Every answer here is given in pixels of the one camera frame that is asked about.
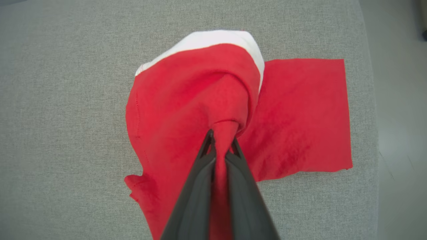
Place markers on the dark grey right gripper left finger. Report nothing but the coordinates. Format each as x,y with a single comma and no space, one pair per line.
196,200

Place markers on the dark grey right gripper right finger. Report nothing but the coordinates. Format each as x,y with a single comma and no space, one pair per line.
245,200

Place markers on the red shorts with white trim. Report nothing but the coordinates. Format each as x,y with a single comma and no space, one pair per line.
186,100

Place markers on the grey fabric sofa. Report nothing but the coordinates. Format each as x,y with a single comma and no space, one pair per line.
66,133

